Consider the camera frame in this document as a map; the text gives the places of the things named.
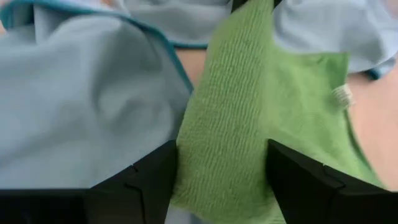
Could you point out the green microfiber towel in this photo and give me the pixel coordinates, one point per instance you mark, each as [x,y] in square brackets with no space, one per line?
[230,124]

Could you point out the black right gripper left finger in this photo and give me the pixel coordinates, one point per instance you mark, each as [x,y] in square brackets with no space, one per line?
[140,193]

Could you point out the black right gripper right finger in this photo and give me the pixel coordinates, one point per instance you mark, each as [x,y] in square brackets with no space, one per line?
[311,193]

